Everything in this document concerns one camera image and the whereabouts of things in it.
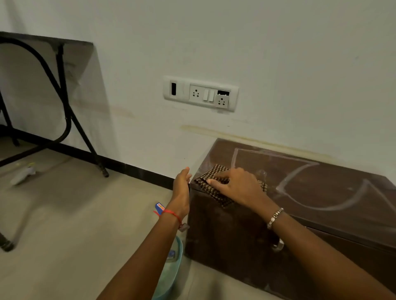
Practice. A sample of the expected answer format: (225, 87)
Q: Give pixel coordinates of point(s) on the person's right forearm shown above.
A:
(321, 259)

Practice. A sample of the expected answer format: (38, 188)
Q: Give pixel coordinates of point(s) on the teal plastic bucket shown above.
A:
(168, 275)

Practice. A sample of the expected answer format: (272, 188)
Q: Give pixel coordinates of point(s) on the person's left forearm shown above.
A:
(148, 262)

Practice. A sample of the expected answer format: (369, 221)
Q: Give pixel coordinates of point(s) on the blue and orange packet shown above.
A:
(159, 208)

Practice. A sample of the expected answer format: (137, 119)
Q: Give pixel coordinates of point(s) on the black folding table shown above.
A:
(63, 92)

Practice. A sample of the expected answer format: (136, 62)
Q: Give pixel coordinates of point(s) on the black skirting board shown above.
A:
(92, 157)

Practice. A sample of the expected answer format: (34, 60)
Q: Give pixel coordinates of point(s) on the person's left hand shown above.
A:
(180, 197)

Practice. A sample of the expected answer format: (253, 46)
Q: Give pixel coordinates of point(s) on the brown checkered cloth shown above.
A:
(213, 180)

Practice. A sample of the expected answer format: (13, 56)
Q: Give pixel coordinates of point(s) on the white wall switchboard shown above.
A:
(201, 93)

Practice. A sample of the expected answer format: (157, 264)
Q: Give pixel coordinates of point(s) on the red thread wristband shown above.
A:
(173, 214)

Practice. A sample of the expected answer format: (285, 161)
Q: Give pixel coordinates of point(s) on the dark brown wooden cabinet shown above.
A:
(324, 197)

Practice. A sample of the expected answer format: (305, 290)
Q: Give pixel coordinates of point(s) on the person's left fingers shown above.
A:
(187, 174)

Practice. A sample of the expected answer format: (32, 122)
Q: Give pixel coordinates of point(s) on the person's right hand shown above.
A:
(244, 188)

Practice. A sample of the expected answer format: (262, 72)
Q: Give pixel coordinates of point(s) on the white plastic object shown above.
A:
(22, 175)

